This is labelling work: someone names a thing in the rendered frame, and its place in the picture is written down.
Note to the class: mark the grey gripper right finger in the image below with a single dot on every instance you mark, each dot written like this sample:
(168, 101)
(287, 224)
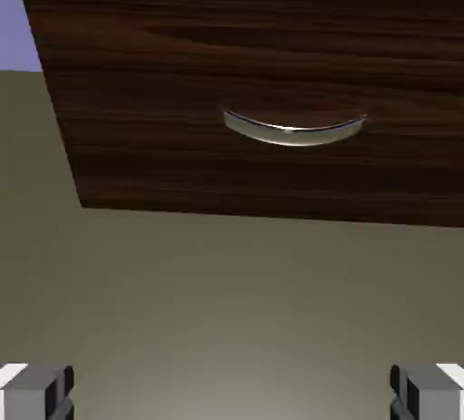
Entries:
(431, 392)

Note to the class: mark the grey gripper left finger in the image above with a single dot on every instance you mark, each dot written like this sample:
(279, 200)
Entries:
(32, 392)

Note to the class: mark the dark wood drawer front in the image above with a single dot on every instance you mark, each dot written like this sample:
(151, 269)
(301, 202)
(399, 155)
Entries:
(203, 71)

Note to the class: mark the dark wood cabinet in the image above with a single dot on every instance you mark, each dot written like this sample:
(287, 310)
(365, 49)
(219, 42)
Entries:
(253, 46)

